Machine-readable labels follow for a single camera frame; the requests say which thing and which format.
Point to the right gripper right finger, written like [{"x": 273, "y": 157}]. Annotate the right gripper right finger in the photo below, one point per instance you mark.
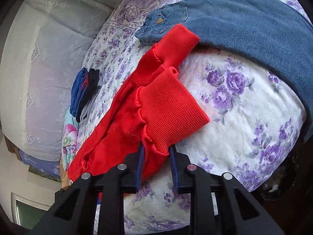
[{"x": 173, "y": 164}]

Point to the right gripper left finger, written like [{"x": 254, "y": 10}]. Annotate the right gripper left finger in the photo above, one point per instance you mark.
[{"x": 140, "y": 165}]

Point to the red track pants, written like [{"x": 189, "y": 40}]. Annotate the red track pants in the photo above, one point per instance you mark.
[{"x": 152, "y": 108}]

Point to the folded grey garment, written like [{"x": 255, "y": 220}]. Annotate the folded grey garment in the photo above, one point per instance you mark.
[{"x": 86, "y": 111}]

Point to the folded floral blanket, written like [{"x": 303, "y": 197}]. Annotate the folded floral blanket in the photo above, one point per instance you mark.
[{"x": 69, "y": 140}]

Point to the purple floral bedspread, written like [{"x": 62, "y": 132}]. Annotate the purple floral bedspread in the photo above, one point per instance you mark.
[{"x": 255, "y": 117}]

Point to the blue cloth on headboard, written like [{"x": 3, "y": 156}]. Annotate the blue cloth on headboard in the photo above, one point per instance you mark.
[{"x": 48, "y": 167}]

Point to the folded red garment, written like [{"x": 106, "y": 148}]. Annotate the folded red garment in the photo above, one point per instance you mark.
[{"x": 85, "y": 82}]

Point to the folded black garment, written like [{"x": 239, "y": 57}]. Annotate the folded black garment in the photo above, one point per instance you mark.
[{"x": 94, "y": 81}]

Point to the folded blue garment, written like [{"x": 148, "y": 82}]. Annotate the folded blue garment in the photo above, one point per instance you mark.
[{"x": 77, "y": 91}]

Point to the blue denim jeans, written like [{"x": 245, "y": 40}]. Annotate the blue denim jeans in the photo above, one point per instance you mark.
[{"x": 267, "y": 32}]

